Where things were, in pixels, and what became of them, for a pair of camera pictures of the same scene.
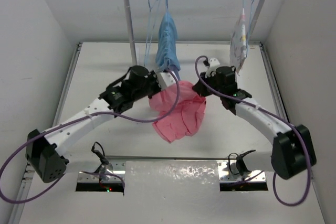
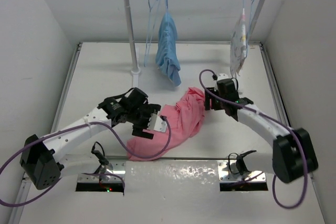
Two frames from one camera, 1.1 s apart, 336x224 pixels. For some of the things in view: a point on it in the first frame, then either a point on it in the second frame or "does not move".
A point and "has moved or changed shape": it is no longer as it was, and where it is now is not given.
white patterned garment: [238, 45] does not move
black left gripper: [153, 76] → [149, 109]
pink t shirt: [186, 118] has moved or changed shape
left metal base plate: [113, 165] does not move
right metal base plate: [228, 172] does not move
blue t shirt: [167, 56] does not move
